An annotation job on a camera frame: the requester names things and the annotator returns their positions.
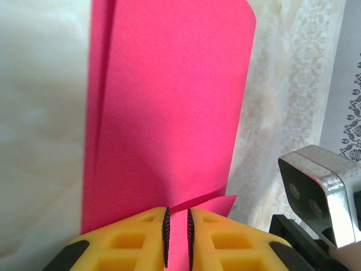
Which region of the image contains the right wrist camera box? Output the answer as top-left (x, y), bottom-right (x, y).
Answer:
top-left (278, 145), bottom-right (361, 249)

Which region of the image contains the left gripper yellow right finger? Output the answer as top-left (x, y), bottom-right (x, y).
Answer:
top-left (186, 208), bottom-right (311, 271)

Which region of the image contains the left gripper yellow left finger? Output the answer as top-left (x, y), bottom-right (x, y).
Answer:
top-left (42, 207), bottom-right (170, 271)

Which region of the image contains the pink paper sheet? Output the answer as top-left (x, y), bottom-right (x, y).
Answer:
top-left (81, 0), bottom-right (258, 271)

